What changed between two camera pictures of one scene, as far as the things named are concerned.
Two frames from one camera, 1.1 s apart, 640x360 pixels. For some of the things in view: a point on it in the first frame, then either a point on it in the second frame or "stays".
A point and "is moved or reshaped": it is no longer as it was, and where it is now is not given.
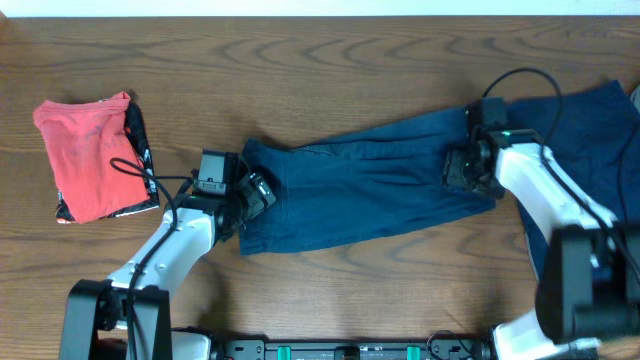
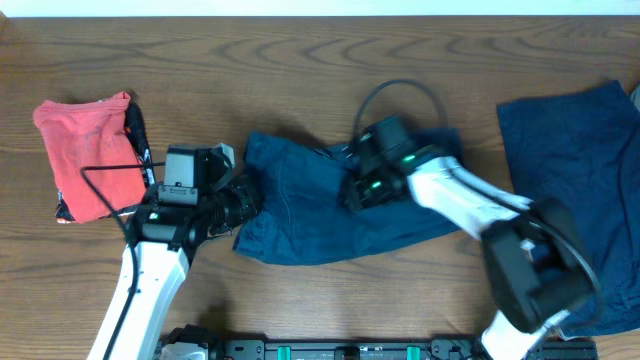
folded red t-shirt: (96, 165) stays
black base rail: (440, 348) stays
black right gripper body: (460, 170) → (368, 191)
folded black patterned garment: (142, 152) stays
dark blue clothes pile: (592, 136) stays
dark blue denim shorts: (383, 179) is moved or reshaped
